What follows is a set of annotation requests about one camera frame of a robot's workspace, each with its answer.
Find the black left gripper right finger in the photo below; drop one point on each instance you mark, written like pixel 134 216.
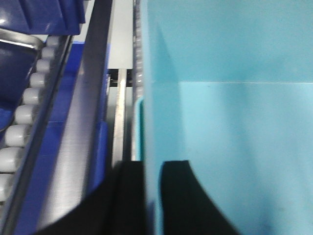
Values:
pixel 187 210

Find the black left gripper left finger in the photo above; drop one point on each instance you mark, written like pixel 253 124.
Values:
pixel 115 207

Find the light teal plastic bin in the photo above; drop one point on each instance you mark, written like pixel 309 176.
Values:
pixel 228 86

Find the white roller track middle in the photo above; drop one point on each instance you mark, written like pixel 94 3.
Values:
pixel 29 73

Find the dark metal divider rail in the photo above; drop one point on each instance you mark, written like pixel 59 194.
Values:
pixel 69 182

